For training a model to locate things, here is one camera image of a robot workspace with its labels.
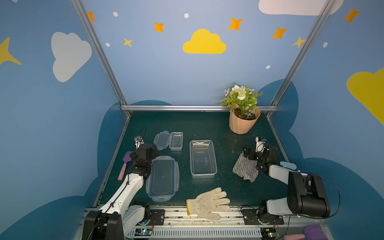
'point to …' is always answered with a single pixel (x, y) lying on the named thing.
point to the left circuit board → (143, 232)
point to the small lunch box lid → (161, 140)
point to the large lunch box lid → (163, 180)
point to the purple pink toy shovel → (311, 232)
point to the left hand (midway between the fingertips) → (148, 146)
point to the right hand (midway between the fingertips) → (252, 147)
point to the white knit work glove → (204, 204)
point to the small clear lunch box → (176, 141)
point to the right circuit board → (268, 233)
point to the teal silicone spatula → (288, 165)
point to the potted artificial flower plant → (244, 111)
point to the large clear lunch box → (202, 159)
